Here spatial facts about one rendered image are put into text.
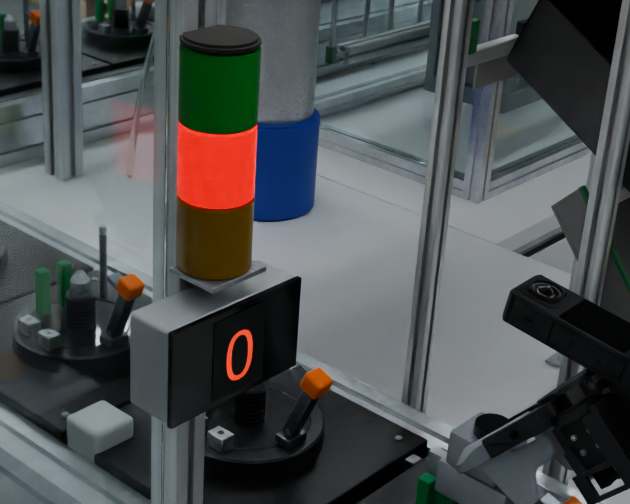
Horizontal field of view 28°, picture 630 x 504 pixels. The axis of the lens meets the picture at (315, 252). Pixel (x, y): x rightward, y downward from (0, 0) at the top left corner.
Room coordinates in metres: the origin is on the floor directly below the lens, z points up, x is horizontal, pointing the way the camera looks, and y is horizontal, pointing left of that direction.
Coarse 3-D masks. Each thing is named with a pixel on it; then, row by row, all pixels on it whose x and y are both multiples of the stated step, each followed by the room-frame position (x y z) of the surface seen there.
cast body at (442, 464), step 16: (480, 416) 0.82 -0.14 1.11; (496, 416) 0.83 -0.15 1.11; (464, 432) 0.81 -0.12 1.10; (480, 432) 0.81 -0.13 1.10; (432, 448) 0.85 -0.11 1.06; (448, 448) 0.81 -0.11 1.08; (432, 464) 0.84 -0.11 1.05; (448, 464) 0.81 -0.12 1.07; (448, 480) 0.81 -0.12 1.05; (464, 480) 0.80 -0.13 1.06; (480, 480) 0.79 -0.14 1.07; (448, 496) 0.81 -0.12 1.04; (464, 496) 0.80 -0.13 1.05; (480, 496) 0.79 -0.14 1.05; (496, 496) 0.78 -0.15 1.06
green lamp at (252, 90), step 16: (192, 64) 0.73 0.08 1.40; (208, 64) 0.72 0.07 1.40; (224, 64) 0.72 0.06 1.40; (240, 64) 0.73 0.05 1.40; (256, 64) 0.74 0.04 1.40; (192, 80) 0.73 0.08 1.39; (208, 80) 0.72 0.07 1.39; (224, 80) 0.72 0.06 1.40; (240, 80) 0.73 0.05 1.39; (256, 80) 0.74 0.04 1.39; (192, 96) 0.73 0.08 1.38; (208, 96) 0.72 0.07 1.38; (224, 96) 0.72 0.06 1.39; (240, 96) 0.73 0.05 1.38; (256, 96) 0.74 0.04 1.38; (192, 112) 0.73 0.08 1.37; (208, 112) 0.72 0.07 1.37; (224, 112) 0.72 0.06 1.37; (240, 112) 0.73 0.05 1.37; (256, 112) 0.74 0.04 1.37; (192, 128) 0.73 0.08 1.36; (208, 128) 0.72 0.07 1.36; (224, 128) 0.72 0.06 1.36; (240, 128) 0.73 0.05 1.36
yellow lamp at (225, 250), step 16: (192, 208) 0.73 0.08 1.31; (240, 208) 0.73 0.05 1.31; (176, 224) 0.74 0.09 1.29; (192, 224) 0.72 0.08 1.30; (208, 224) 0.72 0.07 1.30; (224, 224) 0.72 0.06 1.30; (240, 224) 0.73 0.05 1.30; (176, 240) 0.74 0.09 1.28; (192, 240) 0.72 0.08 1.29; (208, 240) 0.72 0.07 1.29; (224, 240) 0.72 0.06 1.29; (240, 240) 0.73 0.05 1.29; (176, 256) 0.74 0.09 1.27; (192, 256) 0.72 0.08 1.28; (208, 256) 0.72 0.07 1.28; (224, 256) 0.72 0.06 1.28; (240, 256) 0.73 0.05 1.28; (192, 272) 0.72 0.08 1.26; (208, 272) 0.72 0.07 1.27; (224, 272) 0.72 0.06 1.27; (240, 272) 0.73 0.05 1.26
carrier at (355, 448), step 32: (288, 384) 1.08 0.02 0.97; (224, 416) 0.98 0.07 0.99; (256, 416) 0.97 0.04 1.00; (288, 416) 0.99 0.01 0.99; (320, 416) 0.99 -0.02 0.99; (352, 416) 1.03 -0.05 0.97; (224, 448) 0.92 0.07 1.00; (256, 448) 0.93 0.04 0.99; (288, 448) 0.93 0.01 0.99; (320, 448) 0.96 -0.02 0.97; (352, 448) 0.97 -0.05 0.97; (384, 448) 0.97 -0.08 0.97; (416, 448) 0.98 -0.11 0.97; (224, 480) 0.91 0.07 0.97; (256, 480) 0.91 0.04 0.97; (288, 480) 0.91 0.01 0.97; (320, 480) 0.92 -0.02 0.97; (352, 480) 0.92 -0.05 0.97; (384, 480) 0.95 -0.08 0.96
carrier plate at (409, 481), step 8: (416, 464) 0.95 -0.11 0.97; (424, 464) 0.95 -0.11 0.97; (408, 472) 0.94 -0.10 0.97; (416, 472) 0.94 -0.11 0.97; (424, 472) 0.94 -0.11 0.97; (392, 480) 0.93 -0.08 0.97; (400, 480) 0.93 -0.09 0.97; (408, 480) 0.93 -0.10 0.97; (416, 480) 0.93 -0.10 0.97; (384, 488) 0.91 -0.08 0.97; (392, 488) 0.91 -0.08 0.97; (400, 488) 0.91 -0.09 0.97; (408, 488) 0.91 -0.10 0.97; (416, 488) 0.92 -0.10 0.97; (368, 496) 0.90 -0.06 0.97; (376, 496) 0.90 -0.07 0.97; (384, 496) 0.90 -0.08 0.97; (392, 496) 0.90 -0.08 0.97; (400, 496) 0.90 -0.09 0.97; (408, 496) 0.90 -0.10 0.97
